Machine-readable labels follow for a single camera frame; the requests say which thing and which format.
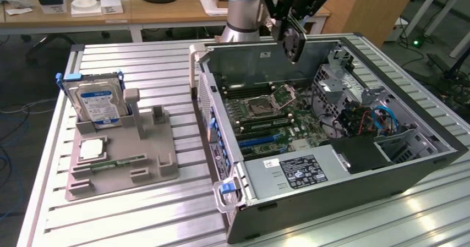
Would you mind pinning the blue case latch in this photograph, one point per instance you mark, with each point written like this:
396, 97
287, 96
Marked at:
226, 189

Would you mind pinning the silver CPU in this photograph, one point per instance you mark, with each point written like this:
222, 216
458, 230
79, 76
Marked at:
91, 149

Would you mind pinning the black open PC case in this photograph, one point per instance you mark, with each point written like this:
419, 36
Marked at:
330, 208

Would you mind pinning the black adapter green light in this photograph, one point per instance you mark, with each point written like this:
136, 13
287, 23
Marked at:
417, 43

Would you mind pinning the black floor stand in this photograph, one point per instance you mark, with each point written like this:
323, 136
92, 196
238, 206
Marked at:
453, 68

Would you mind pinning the metal socket cover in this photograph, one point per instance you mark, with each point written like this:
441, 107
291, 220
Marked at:
278, 89

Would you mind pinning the wooden desk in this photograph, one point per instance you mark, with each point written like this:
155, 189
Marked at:
36, 21

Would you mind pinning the white paper stack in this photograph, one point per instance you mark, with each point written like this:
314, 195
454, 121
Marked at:
214, 7

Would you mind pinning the white device red button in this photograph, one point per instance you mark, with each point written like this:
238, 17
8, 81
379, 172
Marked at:
396, 31

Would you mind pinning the CPU socket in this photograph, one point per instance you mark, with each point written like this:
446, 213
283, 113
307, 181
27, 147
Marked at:
262, 106

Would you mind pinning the black office chair base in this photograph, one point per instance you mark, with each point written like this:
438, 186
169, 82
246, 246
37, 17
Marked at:
47, 42

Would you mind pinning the green RAM stick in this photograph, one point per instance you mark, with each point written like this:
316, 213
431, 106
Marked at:
109, 164

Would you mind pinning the white round holder block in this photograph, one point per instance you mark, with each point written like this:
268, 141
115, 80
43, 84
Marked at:
84, 7

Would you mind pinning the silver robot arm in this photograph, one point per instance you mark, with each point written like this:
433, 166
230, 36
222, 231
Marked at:
242, 16

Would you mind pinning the grey power supply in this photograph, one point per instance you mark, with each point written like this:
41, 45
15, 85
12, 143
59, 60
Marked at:
264, 181

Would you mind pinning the white paper slip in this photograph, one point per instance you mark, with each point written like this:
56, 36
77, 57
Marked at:
17, 11

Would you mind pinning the blue card latch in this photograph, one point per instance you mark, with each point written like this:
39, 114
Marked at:
211, 119
220, 145
224, 156
216, 135

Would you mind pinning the silver chipset heatsink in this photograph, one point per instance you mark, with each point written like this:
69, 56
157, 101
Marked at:
302, 144

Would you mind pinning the long black expansion slot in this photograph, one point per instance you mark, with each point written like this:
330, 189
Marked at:
256, 134

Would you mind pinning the black plastic shroud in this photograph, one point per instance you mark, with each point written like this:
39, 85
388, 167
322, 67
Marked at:
359, 153

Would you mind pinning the perforated metal disk bay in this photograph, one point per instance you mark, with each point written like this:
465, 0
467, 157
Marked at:
338, 93

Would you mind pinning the white table frame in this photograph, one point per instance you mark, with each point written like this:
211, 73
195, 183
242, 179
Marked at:
446, 10

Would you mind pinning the grey parts rack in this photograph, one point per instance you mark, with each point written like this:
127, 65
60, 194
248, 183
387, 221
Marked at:
153, 148

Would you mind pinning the green motherboard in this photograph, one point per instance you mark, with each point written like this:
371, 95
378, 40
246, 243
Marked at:
300, 126

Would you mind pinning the white labelled box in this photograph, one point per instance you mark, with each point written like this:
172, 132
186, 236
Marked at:
111, 7

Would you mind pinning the white box black lid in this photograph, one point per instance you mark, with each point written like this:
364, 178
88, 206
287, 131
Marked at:
52, 5

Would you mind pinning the wooden cabinet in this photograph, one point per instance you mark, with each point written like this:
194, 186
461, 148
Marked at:
367, 10

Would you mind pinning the white sticker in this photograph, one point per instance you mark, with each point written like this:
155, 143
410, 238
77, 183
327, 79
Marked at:
264, 55

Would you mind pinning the blue disk caddy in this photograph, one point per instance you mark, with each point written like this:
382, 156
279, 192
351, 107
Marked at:
71, 76

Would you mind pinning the hard disk blue label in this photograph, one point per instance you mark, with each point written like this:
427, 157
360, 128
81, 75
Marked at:
96, 104

